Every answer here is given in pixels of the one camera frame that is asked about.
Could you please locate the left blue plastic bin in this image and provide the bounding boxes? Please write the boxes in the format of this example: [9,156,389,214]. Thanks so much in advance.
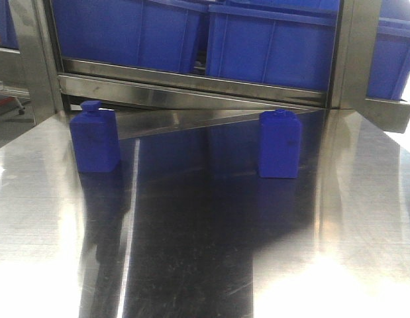
[52,1,208,74]

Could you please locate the far right blue bin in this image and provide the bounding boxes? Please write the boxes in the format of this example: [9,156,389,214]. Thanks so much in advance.
[367,1,410,101]

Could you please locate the blue plastic bin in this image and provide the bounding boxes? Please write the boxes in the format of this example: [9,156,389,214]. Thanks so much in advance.
[205,5,336,91]
[52,1,208,74]

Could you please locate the far left blue bin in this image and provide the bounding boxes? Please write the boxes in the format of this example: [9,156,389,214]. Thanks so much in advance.
[0,0,19,50]

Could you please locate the blue bottle-shaped part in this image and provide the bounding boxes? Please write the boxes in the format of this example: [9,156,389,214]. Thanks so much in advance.
[258,109,302,179]
[70,100,121,173]

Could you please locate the stainless steel shelf frame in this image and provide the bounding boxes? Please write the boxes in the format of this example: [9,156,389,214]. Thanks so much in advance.
[0,1,410,133]

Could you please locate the office chair base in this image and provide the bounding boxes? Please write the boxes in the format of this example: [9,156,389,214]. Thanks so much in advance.
[0,81,26,117]

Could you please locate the middle blue plastic bin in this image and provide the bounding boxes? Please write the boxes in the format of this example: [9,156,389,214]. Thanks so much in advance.
[205,5,336,91]

